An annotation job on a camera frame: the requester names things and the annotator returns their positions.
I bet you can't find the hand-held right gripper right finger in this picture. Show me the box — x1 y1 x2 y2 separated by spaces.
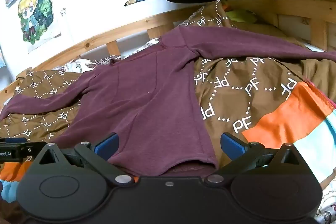
205 132 307 186

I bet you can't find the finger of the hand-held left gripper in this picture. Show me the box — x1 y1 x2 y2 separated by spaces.
0 137 47 148

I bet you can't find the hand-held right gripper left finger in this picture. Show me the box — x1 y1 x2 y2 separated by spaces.
34 132 133 186

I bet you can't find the purple long-sleeve shirt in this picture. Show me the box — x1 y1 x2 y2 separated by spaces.
0 27 336 177

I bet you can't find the brown printed blanket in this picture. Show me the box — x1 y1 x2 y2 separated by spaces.
0 0 336 205

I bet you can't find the yellow-green cloth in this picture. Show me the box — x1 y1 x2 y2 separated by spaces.
225 9 258 24

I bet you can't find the wooden bed frame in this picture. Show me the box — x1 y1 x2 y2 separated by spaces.
0 0 336 106

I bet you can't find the blond figure wall poster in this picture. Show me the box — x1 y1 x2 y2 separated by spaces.
18 0 74 53

